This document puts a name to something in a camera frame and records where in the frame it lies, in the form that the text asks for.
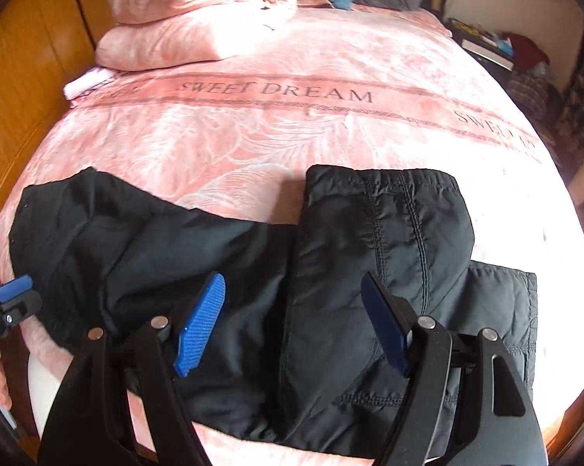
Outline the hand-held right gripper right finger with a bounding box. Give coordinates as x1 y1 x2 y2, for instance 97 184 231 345
360 273 548 466

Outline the black quilted jacket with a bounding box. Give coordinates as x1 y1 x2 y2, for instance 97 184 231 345
8 165 538 458

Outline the folded pink quilt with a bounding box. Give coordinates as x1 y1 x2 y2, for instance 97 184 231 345
95 0 298 71

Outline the plaid cloth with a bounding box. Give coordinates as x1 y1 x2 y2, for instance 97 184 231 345
507 70 563 123

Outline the wooden wardrobe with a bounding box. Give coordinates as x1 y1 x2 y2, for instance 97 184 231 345
0 0 114 277

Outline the pink printed bed blanket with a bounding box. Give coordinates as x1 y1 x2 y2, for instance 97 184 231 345
0 4 584 466

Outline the white striped cloth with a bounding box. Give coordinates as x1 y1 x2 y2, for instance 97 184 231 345
63 67 116 104

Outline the dark bedside table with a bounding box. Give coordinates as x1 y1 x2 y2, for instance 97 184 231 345
448 17 516 75

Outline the red cloth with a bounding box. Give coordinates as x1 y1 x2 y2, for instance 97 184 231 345
502 32 551 67

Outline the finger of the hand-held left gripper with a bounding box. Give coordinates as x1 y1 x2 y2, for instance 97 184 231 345
0 292 43 336
0 274 35 308

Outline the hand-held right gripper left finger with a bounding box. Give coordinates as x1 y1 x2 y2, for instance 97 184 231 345
37 272 227 466

